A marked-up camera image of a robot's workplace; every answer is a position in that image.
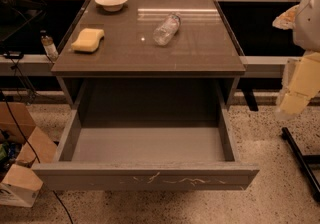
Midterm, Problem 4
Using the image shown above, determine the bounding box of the brown cabinet with glass top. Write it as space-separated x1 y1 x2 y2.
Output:
52 0 245 104

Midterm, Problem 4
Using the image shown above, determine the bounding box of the white cardboard box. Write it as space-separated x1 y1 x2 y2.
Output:
0 164 43 207

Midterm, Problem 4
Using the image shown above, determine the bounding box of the small bottle on ledge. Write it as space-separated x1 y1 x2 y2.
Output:
40 30 59 61

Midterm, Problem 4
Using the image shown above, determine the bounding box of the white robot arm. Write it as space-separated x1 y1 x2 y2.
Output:
272 0 320 120

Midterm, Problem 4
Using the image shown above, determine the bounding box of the clear plastic water bottle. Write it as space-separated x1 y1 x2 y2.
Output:
153 13 181 46

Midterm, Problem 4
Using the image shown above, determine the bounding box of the black cable on floor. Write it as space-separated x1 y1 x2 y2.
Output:
0 52 75 224

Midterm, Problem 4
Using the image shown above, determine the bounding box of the open grey top drawer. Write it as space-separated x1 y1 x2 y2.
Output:
31 79 260 192

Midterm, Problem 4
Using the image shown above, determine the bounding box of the yellow sponge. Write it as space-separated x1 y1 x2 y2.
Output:
71 28 104 52

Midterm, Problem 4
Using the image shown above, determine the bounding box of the black metal stand base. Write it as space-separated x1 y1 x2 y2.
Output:
281 127 320 202

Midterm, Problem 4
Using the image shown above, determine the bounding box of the brown cardboard box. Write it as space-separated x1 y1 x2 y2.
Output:
0 102 57 171

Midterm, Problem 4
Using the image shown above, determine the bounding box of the white ceramic bowl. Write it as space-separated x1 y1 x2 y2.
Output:
95 0 128 12

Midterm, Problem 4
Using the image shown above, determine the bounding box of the black equipment on left ledge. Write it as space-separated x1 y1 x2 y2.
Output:
0 0 47 60

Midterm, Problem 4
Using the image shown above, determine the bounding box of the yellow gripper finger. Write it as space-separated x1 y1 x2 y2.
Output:
275 52 320 117

